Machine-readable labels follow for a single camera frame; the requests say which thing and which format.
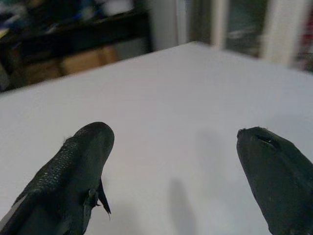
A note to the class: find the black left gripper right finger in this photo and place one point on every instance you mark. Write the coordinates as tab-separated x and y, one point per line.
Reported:
276	176

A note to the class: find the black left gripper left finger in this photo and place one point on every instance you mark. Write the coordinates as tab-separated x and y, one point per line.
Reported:
66	181

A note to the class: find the brown cardboard box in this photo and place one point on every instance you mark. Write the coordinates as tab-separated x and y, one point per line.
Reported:
88	57

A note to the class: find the black shelf unit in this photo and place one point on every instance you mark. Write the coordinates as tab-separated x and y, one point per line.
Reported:
73	31

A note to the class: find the white framed glass door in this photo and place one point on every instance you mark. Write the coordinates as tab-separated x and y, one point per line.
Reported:
247	29

